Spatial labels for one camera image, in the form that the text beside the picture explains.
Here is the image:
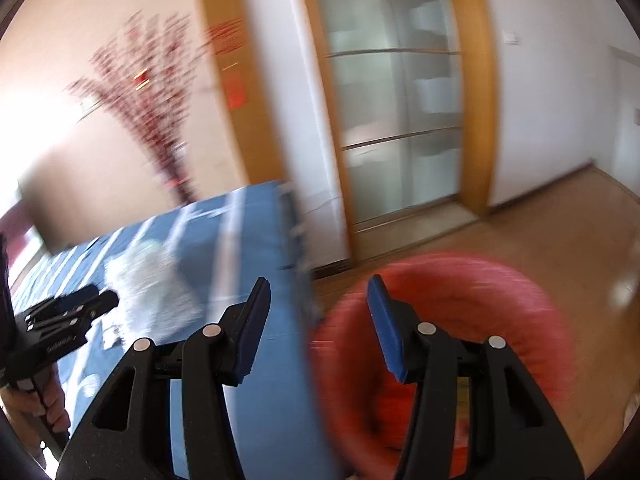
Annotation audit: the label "wastebasket with red liner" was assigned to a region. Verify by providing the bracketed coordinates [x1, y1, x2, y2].
[310, 252, 573, 478]

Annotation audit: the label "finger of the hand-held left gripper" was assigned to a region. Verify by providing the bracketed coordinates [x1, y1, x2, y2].
[27, 292, 121, 343]
[17, 285, 101, 326]

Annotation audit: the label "red tasselled hanging ornament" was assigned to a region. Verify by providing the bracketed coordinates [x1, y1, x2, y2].
[206, 18, 249, 109]

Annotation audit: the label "white door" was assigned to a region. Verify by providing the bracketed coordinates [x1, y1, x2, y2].
[606, 44, 640, 187]

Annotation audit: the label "clear plastic bag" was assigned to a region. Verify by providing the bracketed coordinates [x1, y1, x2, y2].
[102, 244, 202, 347]

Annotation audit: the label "person's left hand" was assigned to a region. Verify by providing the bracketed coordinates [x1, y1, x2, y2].
[0, 367, 71, 436]

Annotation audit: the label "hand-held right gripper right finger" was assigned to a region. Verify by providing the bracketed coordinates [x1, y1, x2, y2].
[366, 275, 586, 480]

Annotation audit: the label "wooden wall panel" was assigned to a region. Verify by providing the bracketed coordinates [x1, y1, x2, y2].
[194, 0, 253, 188]

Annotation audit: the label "frosted glass sliding door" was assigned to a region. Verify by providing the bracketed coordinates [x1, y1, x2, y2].
[310, 0, 464, 226]
[294, 0, 502, 263]

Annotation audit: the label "blue striped tablecloth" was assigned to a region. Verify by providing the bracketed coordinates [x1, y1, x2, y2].
[10, 180, 346, 480]

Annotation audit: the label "red berry branches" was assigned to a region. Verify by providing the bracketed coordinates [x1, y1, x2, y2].
[67, 10, 213, 196]

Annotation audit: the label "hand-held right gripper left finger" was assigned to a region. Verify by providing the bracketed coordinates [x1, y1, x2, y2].
[55, 276, 272, 480]

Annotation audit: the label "glass vase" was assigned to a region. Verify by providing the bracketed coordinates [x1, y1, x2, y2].
[159, 144, 202, 207]

